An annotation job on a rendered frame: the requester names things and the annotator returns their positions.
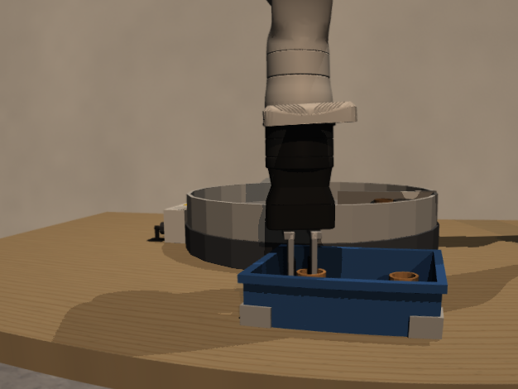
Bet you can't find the dark blue crate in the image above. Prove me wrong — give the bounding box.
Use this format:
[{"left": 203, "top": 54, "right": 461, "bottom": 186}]
[{"left": 237, "top": 244, "right": 448, "bottom": 339}]

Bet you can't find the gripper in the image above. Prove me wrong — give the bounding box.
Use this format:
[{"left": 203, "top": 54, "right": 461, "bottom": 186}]
[{"left": 262, "top": 74, "right": 357, "bottom": 276}]

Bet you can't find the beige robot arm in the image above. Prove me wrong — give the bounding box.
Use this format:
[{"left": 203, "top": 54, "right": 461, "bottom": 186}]
[{"left": 266, "top": 0, "right": 333, "bottom": 79}]

